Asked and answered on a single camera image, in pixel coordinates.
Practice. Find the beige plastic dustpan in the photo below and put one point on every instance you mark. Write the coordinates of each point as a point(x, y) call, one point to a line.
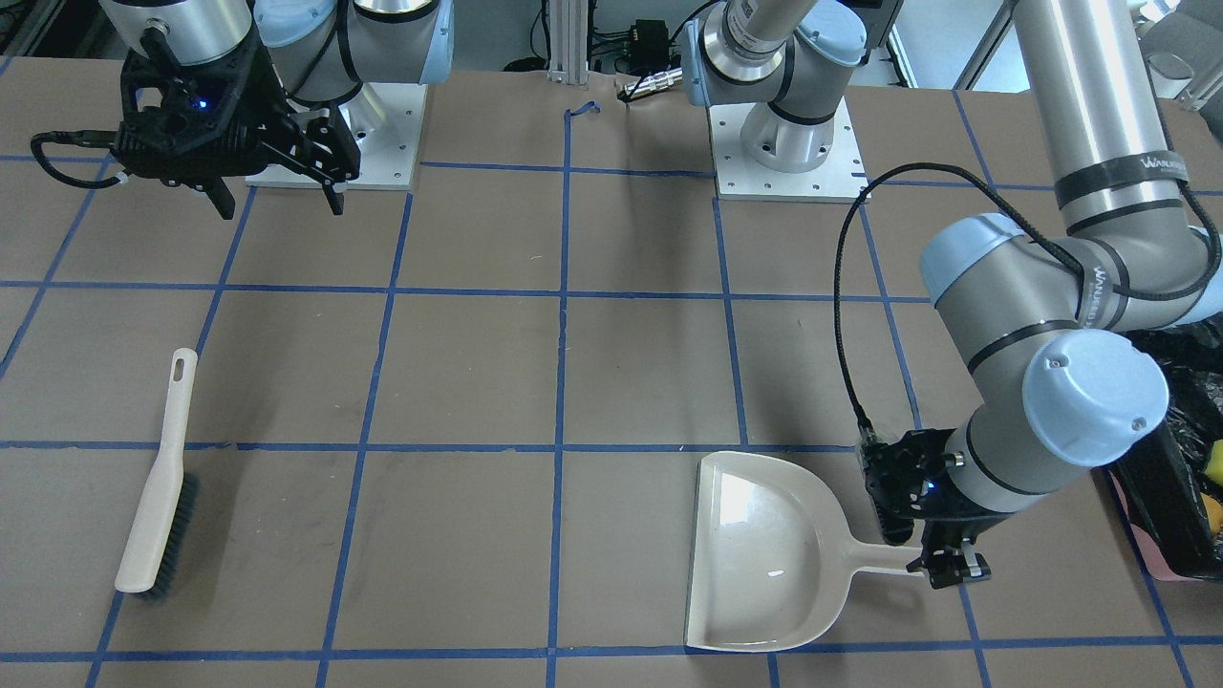
point(773, 557)

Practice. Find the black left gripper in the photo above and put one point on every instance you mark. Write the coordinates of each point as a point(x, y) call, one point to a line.
point(958, 525)

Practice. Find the grey office chair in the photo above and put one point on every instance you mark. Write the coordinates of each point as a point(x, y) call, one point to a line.
point(1192, 32)

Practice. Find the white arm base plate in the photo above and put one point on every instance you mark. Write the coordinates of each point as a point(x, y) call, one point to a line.
point(761, 157)

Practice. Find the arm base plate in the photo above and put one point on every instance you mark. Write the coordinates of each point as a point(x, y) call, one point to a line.
point(387, 121)

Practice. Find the white hand brush black bristles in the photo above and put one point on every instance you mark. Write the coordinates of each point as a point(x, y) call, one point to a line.
point(150, 561)

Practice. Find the brown toy potato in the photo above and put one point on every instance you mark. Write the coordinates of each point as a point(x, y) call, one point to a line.
point(1214, 514)

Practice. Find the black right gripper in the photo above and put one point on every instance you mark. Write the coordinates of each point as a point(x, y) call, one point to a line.
point(265, 107)

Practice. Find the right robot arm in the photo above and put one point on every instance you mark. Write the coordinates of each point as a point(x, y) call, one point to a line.
point(321, 51)

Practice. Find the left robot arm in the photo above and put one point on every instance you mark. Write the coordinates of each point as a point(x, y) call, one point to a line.
point(1040, 322)

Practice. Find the bin with black bag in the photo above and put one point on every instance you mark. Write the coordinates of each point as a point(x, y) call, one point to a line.
point(1160, 477)

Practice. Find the aluminium frame post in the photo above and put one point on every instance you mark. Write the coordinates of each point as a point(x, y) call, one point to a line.
point(569, 40)

